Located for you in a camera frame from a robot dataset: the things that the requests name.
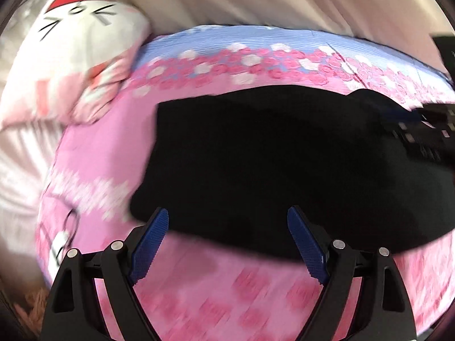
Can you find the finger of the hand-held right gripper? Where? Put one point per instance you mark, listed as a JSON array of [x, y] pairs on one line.
[[423, 142], [439, 109]]

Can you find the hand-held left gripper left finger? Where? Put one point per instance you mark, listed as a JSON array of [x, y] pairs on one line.
[[151, 245]]

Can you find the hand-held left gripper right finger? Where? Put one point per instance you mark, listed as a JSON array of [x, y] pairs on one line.
[[307, 245]]

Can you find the black pants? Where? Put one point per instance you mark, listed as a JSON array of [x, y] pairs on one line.
[[256, 163]]

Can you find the pink floral blanket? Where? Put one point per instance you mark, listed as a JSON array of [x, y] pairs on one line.
[[106, 156]]

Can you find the brown shaggy rug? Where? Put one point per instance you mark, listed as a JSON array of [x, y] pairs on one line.
[[30, 312]]

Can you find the pale pink satin sheet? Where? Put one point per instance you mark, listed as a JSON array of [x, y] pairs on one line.
[[25, 177]]

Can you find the white cat print pillow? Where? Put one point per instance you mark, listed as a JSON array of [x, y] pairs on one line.
[[71, 49]]

